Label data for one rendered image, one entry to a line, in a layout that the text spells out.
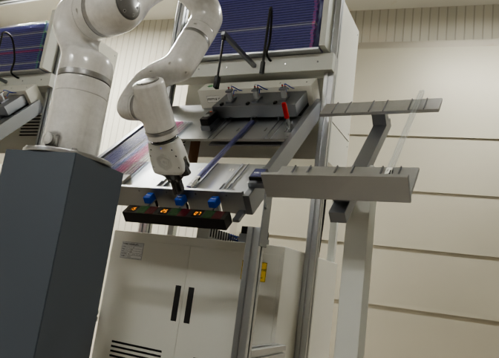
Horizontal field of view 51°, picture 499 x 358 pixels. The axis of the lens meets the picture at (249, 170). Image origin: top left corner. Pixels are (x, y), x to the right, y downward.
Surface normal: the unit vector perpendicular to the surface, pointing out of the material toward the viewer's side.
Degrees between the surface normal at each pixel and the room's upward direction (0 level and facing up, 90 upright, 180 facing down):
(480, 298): 90
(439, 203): 90
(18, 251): 90
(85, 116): 90
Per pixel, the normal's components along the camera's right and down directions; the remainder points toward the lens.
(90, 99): 0.64, -0.08
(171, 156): -0.29, 0.47
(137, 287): -0.41, -0.25
